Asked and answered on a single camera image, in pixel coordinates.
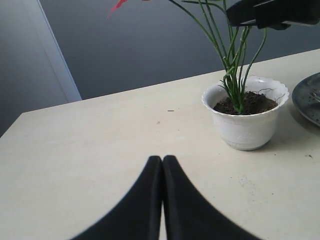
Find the white scalloped flower pot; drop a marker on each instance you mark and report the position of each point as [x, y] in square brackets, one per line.
[247, 132]

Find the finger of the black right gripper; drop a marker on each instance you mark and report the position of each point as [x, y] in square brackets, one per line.
[275, 14]

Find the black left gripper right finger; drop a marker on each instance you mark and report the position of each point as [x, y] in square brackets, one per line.
[188, 215]

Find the round stainless steel plate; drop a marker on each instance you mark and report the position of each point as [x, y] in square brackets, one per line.
[306, 98]

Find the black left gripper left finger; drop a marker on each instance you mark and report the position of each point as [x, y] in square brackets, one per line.
[137, 216]

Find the red artificial flower with stems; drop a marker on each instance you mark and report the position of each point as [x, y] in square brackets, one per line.
[239, 100]

